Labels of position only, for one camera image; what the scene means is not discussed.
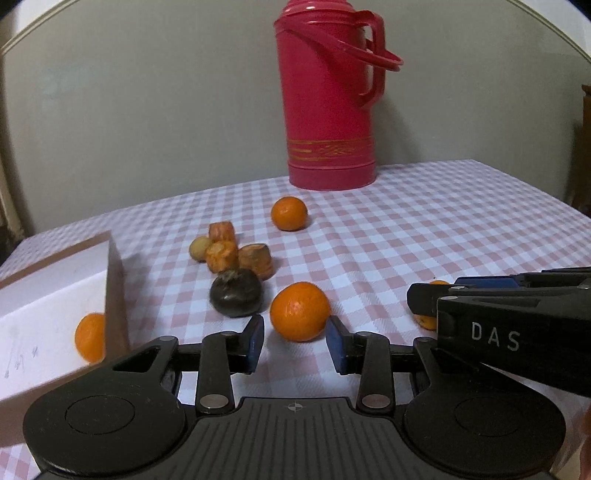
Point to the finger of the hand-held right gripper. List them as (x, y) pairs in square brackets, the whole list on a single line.
[(425, 299), (485, 281)]

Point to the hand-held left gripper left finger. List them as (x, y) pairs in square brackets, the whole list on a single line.
[(253, 344)]

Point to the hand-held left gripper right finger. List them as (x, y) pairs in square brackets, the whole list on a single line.
[(335, 344)]

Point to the orange mandarin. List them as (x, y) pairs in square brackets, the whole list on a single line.
[(300, 311), (427, 321), (91, 337), (289, 213)]

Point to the dark round fruit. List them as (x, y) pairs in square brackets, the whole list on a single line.
[(236, 293)]

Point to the carrot piece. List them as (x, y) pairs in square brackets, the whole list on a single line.
[(256, 261), (221, 255), (222, 230)]

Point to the white cardboard box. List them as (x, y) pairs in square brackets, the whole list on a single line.
[(46, 314)]

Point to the pink checked tablecloth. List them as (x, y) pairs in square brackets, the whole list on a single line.
[(415, 221)]

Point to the small tan round fruit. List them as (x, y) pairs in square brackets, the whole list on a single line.
[(199, 248)]

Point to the brown wooden furniture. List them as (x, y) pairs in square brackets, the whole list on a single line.
[(585, 138)]

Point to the red thermos flask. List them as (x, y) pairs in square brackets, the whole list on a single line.
[(325, 101)]

